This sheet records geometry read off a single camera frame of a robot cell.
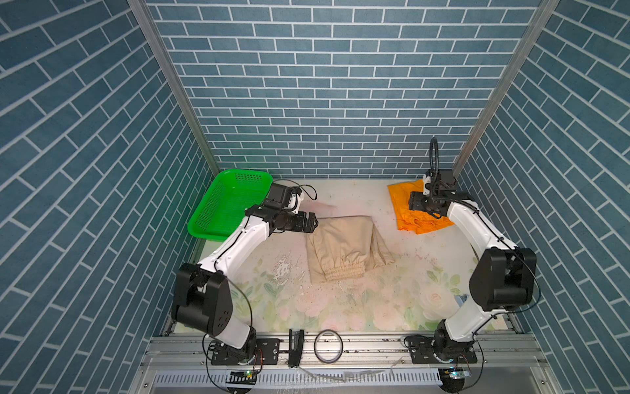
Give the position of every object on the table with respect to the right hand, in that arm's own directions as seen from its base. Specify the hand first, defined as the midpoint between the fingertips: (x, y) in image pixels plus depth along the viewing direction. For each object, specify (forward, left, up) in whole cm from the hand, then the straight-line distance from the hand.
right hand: (417, 197), depth 92 cm
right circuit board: (-53, -7, -19) cm, 57 cm away
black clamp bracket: (-50, +40, -14) cm, 66 cm away
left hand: (-14, +41, 0) cm, 43 cm away
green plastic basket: (+9, +82, -14) cm, 84 cm away
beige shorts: (-16, +27, -13) cm, 34 cm away
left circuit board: (-59, +55, -19) cm, 83 cm away
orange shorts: (-2, -1, -12) cm, 12 cm away
